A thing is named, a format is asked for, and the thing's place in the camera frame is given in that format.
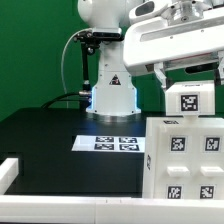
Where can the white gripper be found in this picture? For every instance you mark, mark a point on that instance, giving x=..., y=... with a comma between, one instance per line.
x=174, y=34

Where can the white long cabinet block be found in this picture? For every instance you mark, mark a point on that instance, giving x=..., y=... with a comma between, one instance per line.
x=191, y=98

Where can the white cabinet door with knob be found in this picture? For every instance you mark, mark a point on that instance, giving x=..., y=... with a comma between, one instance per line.
x=210, y=166

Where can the white cabinet door panel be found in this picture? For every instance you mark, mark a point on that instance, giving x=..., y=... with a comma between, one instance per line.
x=176, y=168

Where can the white cabinet body box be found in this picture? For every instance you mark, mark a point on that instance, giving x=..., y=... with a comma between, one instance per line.
x=156, y=146

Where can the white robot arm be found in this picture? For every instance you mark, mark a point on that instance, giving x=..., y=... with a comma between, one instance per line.
x=113, y=95

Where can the white base tag sheet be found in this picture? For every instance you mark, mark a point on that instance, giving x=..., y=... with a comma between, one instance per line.
x=89, y=143

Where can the white left fence rail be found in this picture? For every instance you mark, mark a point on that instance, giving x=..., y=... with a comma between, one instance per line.
x=9, y=170

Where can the white fence rail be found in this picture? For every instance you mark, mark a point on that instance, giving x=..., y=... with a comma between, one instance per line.
x=9, y=170
x=85, y=210

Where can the white front fence rail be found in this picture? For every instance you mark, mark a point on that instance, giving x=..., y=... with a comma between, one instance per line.
x=85, y=210

